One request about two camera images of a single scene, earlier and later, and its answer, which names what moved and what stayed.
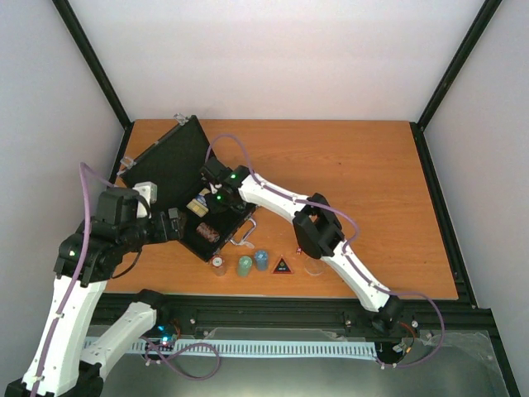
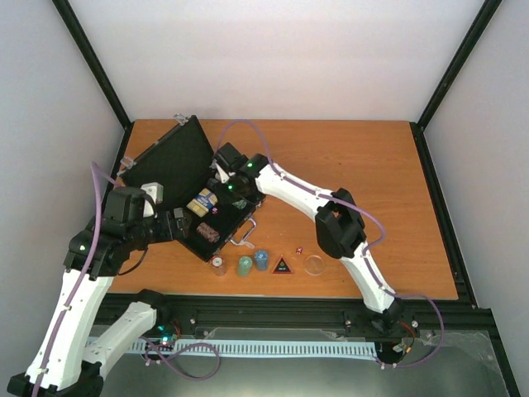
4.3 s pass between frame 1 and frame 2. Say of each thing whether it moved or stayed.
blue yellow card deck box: stayed
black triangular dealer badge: stayed
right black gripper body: moved
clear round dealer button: stayed
